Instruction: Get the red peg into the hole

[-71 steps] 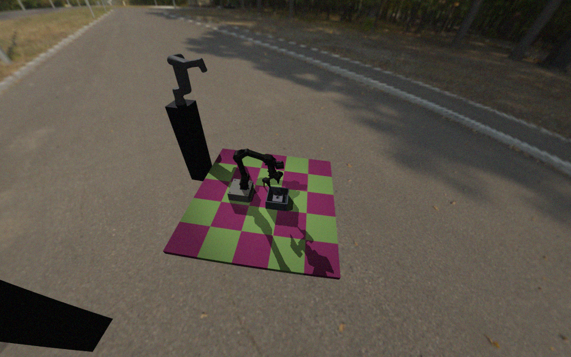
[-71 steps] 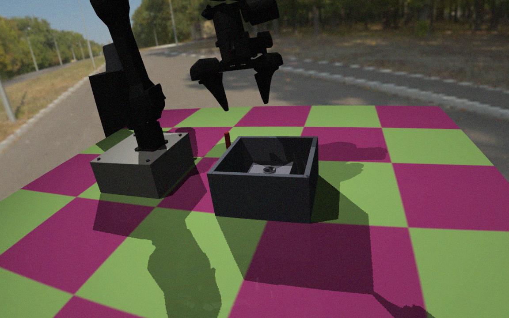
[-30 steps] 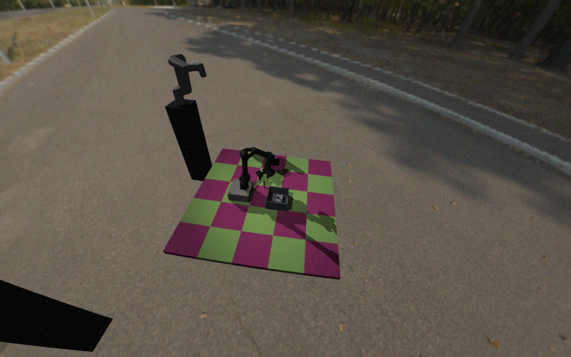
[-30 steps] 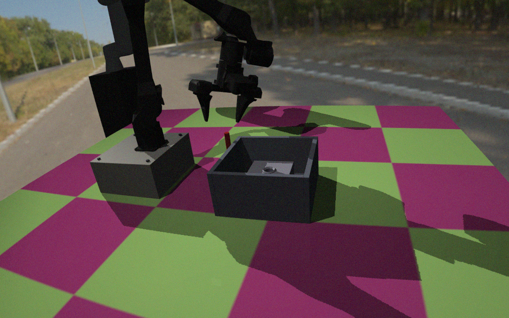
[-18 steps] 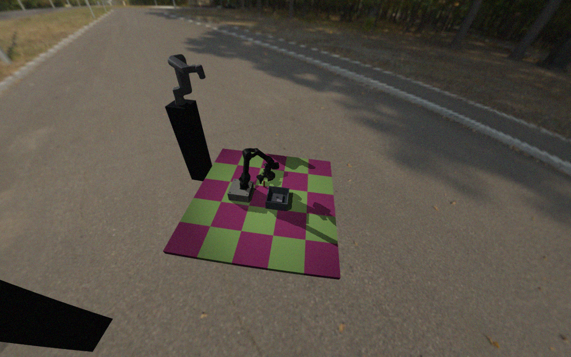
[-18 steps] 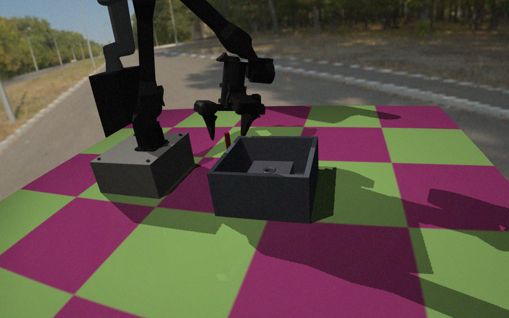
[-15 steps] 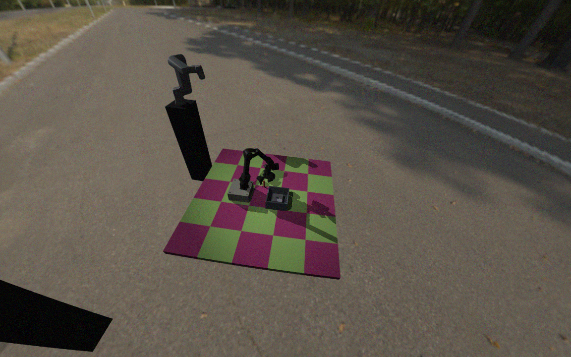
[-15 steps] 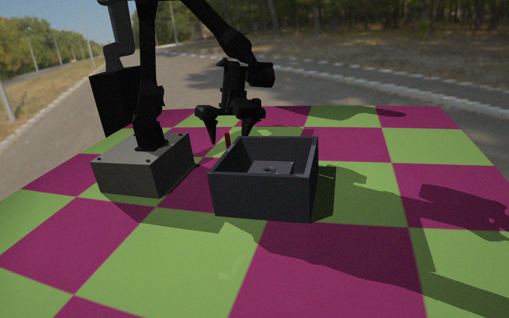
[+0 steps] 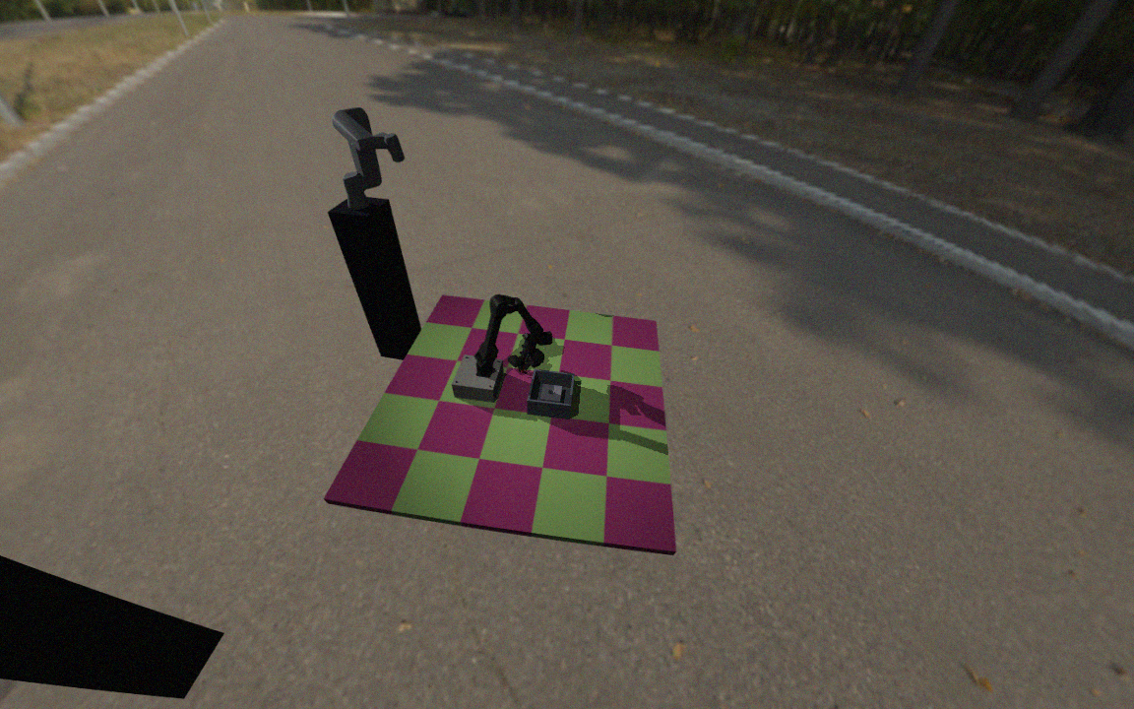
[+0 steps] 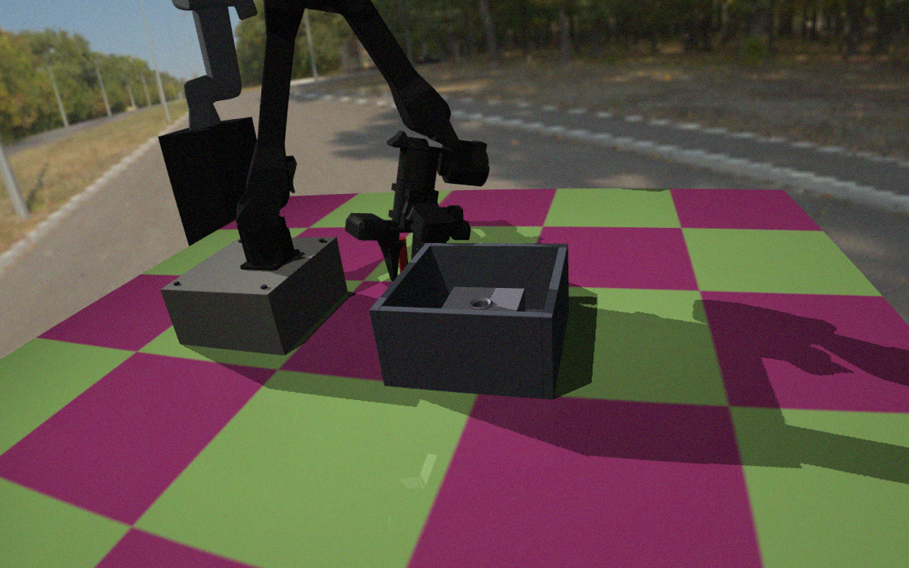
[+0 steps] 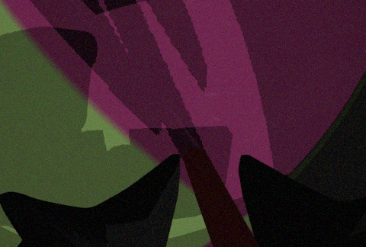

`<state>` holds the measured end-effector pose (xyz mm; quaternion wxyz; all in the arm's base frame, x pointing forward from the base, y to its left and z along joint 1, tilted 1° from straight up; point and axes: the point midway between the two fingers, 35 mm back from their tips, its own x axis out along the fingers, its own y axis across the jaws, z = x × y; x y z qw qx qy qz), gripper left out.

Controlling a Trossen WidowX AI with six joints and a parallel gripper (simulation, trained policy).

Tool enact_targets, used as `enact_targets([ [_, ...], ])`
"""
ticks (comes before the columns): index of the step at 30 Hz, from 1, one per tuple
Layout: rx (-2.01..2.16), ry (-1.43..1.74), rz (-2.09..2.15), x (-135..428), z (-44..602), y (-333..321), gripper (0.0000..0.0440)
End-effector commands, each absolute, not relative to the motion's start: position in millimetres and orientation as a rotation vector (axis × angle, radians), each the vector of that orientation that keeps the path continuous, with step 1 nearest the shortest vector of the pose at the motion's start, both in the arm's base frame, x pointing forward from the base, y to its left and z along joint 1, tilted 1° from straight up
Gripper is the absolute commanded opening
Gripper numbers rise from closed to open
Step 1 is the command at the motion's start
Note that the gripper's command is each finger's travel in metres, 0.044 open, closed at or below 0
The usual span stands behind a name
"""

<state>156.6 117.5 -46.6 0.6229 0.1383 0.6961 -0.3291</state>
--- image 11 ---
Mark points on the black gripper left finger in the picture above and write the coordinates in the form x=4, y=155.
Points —
x=139, y=216

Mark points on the dark red peg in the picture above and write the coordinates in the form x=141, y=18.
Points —
x=224, y=223

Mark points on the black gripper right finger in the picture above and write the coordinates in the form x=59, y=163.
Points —
x=286, y=213

